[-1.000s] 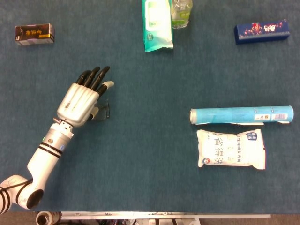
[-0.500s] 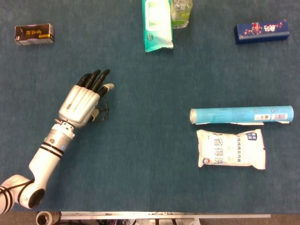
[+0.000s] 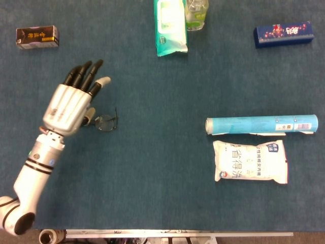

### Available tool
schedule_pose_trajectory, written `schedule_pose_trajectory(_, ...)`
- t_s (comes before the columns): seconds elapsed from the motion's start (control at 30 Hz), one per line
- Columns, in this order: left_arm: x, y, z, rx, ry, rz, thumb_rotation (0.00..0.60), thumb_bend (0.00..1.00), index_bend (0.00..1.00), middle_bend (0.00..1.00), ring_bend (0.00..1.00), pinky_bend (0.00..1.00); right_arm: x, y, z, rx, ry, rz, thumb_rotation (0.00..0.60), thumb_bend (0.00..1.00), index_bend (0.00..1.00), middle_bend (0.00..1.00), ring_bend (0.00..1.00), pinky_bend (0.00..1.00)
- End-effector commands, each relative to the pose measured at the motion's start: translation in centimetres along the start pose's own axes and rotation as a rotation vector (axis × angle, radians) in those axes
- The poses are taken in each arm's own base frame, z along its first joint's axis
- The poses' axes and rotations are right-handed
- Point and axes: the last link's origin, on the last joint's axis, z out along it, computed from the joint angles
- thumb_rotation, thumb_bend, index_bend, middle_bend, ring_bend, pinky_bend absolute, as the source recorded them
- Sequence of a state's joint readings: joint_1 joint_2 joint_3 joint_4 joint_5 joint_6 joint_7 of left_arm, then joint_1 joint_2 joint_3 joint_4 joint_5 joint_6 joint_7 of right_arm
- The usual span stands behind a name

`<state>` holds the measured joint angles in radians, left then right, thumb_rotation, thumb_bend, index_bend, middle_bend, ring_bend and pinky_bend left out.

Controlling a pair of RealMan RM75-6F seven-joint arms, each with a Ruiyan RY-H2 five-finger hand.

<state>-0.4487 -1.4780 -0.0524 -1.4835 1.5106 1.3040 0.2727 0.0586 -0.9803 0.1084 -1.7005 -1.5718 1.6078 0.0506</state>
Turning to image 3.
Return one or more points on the dark blue long box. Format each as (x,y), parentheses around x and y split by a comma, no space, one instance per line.
(284,35)

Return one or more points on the white printed plastic bag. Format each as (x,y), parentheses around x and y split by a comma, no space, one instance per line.
(250,161)

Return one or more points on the green wet wipes pack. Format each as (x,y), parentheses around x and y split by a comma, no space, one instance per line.
(170,28)

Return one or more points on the clear green-label plastic bottle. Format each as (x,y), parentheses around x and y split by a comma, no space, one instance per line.
(196,17)

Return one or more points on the black gold-printed small box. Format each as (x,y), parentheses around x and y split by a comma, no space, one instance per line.
(37,36)

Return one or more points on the silver aluminium rail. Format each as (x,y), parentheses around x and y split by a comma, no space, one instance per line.
(177,233)

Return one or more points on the clear tape roll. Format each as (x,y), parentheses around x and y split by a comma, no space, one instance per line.
(49,236)

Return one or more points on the light blue rolled tube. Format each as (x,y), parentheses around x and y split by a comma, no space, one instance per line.
(254,124)

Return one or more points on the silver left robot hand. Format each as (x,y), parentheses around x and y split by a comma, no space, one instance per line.
(67,109)

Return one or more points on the blue felt table cloth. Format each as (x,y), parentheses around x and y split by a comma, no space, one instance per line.
(152,101)

